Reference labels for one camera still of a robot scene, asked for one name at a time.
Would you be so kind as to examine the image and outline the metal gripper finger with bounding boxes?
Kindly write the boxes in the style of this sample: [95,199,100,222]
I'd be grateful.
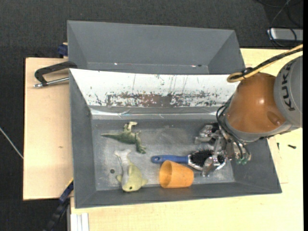
[194,123,219,144]
[201,155,228,178]

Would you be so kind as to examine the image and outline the orange plastic cup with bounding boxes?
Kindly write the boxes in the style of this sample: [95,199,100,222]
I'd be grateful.
[158,159,195,189]

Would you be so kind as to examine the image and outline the green toy dinosaur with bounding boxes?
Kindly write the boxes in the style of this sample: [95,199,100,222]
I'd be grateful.
[100,121,147,154]

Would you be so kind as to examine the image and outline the pale green toy whale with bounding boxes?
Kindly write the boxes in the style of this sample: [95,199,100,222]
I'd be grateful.
[114,149,149,193]

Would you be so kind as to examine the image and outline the grey metal bin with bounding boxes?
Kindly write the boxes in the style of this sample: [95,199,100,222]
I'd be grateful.
[66,20,282,209]

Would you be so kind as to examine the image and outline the pale wood board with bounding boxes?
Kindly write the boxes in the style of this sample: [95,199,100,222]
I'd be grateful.
[23,56,289,201]

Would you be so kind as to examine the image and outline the blue-handled black brush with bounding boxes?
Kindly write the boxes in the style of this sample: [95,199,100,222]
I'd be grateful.
[151,149,227,172]

